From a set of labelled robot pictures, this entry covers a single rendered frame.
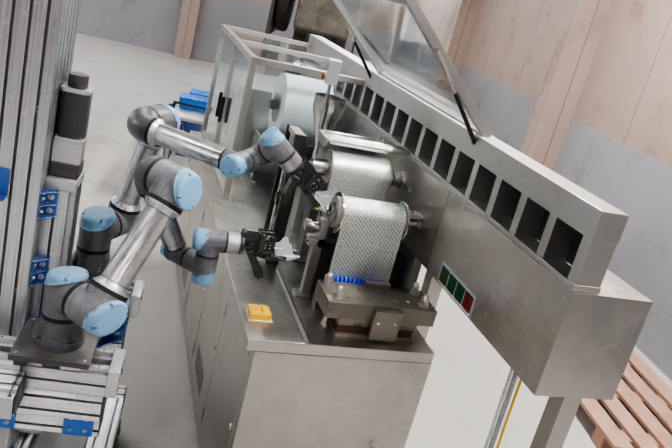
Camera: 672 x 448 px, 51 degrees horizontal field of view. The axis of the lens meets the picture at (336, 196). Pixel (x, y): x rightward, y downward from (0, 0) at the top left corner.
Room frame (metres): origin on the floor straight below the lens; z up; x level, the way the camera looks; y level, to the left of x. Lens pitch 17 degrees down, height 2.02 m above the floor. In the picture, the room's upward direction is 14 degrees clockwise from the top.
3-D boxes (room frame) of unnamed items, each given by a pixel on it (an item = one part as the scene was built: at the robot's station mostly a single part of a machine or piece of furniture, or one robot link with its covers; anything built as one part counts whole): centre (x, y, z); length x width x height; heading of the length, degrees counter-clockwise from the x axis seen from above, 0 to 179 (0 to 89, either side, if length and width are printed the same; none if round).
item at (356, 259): (2.35, -0.15, 1.08); 0.23 x 0.01 x 0.18; 110
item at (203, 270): (2.17, 0.38, 1.01); 0.11 x 0.08 x 0.11; 62
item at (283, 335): (3.26, 0.27, 0.88); 2.52 x 0.66 x 0.04; 20
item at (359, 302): (2.25, -0.23, 1.00); 0.40 x 0.16 x 0.06; 110
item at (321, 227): (2.38, 0.04, 1.05); 0.06 x 0.05 x 0.31; 110
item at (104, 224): (2.32, 0.80, 0.98); 0.13 x 0.12 x 0.14; 165
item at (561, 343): (3.12, -0.21, 1.29); 3.10 x 0.28 x 0.30; 20
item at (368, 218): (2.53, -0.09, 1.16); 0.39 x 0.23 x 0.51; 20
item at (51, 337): (1.83, 0.70, 0.87); 0.15 x 0.15 x 0.10
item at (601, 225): (3.10, -0.14, 1.55); 3.08 x 0.08 x 0.23; 20
